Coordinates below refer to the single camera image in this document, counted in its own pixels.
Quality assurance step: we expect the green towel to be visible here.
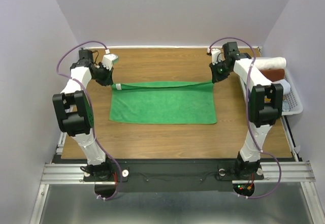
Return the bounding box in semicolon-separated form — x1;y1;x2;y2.
109;81;217;124

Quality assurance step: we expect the light blue towel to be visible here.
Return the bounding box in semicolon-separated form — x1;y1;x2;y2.
274;79;291;95

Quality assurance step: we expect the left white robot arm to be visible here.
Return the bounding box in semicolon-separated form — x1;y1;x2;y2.
52;49;118;181

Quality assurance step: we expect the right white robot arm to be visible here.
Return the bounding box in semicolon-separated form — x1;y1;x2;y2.
207;42;284;178

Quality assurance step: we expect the rolled white towel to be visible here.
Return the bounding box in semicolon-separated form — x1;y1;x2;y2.
254;57;287;70

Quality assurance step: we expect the rolled brown towel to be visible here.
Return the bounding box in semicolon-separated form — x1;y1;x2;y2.
260;69;285;82

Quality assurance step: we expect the white plastic basket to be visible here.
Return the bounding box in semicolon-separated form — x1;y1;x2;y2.
238;57;304;115

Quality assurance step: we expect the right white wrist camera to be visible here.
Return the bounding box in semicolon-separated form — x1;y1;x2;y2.
207;48;222;65

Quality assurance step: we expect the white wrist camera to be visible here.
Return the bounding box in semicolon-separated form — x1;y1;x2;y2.
207;48;222;65
102;53;119;71

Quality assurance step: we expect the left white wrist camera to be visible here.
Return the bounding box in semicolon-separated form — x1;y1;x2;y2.
102;53;119;71

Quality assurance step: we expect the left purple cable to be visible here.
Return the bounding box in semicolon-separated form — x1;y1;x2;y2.
56;40;123;201

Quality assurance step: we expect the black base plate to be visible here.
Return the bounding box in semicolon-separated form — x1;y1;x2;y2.
81;159;264;194

